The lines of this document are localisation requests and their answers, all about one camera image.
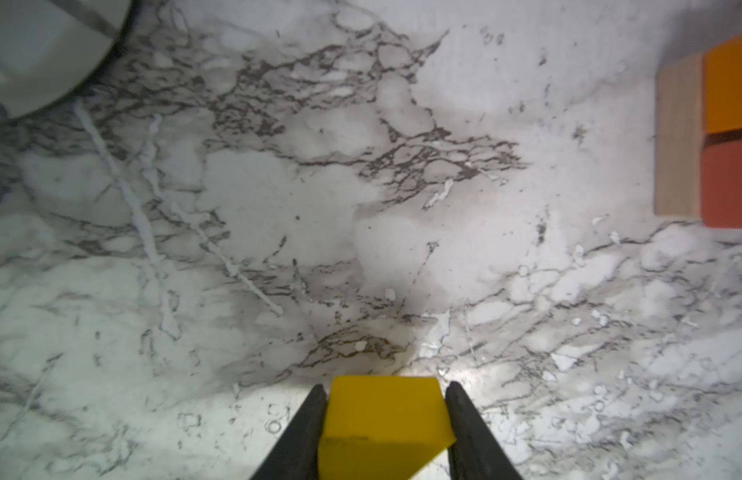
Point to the orange rectangular block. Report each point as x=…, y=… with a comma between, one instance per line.
x=722, y=69

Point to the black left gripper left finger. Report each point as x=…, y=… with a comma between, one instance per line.
x=295, y=454

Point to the white alarm clock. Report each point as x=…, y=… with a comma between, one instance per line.
x=49, y=48

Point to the natural wood rectangular block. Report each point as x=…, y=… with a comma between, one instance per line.
x=679, y=137

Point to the yellow triangular block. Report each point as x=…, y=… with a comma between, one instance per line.
x=383, y=427

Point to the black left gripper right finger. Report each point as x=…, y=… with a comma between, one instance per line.
x=476, y=454

